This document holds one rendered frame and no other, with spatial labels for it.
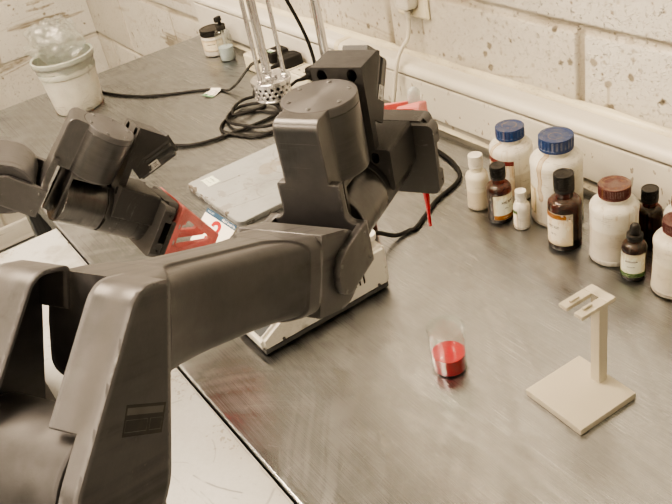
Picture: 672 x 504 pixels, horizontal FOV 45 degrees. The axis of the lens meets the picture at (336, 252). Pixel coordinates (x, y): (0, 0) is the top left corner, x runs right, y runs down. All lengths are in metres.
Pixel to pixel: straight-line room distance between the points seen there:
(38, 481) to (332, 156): 0.31
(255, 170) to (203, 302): 1.01
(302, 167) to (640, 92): 0.70
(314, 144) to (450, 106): 0.88
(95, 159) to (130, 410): 0.57
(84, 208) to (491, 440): 0.51
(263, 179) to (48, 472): 1.07
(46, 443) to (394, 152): 0.37
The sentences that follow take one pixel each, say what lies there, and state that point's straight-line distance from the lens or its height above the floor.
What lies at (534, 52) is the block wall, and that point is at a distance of 1.30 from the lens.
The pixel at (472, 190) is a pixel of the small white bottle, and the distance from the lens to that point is 1.21.
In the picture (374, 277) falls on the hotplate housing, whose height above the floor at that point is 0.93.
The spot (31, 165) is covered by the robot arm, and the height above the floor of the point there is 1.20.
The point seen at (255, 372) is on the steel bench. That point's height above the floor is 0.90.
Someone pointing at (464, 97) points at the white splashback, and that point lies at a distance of 1.39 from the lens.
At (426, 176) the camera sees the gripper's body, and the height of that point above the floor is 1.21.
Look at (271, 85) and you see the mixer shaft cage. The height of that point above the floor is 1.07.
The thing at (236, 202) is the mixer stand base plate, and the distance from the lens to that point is 1.35.
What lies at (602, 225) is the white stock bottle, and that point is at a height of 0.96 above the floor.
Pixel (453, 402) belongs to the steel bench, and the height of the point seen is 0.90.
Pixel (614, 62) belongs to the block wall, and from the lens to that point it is 1.20.
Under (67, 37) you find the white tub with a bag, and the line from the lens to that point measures 1.89.
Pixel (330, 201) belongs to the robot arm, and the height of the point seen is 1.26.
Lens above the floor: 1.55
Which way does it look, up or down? 33 degrees down
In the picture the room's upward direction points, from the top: 12 degrees counter-clockwise
